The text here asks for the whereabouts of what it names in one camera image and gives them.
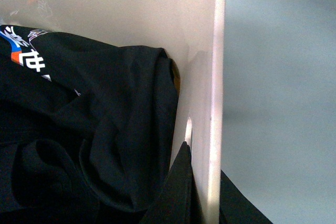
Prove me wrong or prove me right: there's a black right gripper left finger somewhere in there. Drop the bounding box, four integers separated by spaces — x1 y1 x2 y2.
140 142 203 224

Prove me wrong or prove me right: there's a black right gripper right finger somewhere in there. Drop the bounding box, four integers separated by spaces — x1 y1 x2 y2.
219 171 272 224

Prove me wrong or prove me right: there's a cream plastic laundry hamper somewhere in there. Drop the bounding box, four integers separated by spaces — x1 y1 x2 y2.
1 0 225 223

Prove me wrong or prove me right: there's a black printed t-shirt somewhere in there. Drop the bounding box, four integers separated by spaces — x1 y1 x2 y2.
1 25 178 223

